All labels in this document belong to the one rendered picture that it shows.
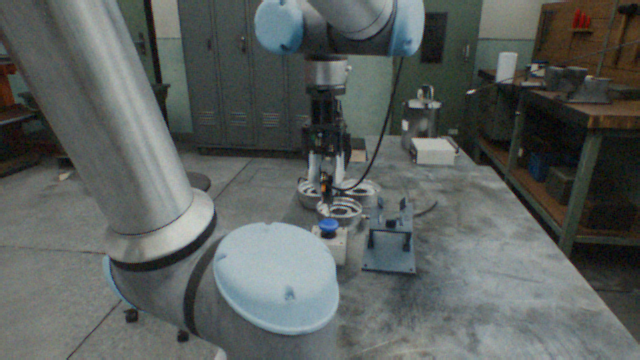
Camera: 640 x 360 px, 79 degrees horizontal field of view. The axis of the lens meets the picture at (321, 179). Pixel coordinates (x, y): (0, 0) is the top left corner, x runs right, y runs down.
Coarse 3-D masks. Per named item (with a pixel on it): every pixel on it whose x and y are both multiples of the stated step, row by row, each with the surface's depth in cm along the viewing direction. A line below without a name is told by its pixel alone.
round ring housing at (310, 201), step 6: (300, 186) 102; (306, 186) 104; (312, 186) 104; (300, 192) 97; (312, 192) 102; (300, 198) 98; (306, 198) 96; (312, 198) 96; (318, 198) 95; (306, 204) 98; (312, 204) 96
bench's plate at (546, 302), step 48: (384, 192) 107; (432, 192) 107; (480, 192) 107; (432, 240) 83; (480, 240) 83; (528, 240) 83; (384, 288) 68; (432, 288) 68; (480, 288) 68; (528, 288) 68; (576, 288) 68; (336, 336) 57; (384, 336) 57; (432, 336) 57; (480, 336) 57; (528, 336) 57; (576, 336) 57; (624, 336) 57
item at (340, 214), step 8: (336, 200) 94; (344, 200) 94; (352, 200) 93; (320, 208) 91; (336, 208) 92; (344, 208) 91; (360, 208) 89; (320, 216) 87; (328, 216) 85; (336, 216) 87; (344, 216) 87; (352, 216) 85; (360, 216) 88; (344, 224) 85; (352, 224) 86
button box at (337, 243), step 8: (312, 232) 77; (320, 232) 77; (336, 232) 77; (344, 232) 77; (328, 240) 74; (336, 240) 74; (344, 240) 74; (328, 248) 73; (336, 248) 73; (344, 248) 73; (336, 256) 74; (344, 256) 74; (336, 264) 74; (344, 264) 74
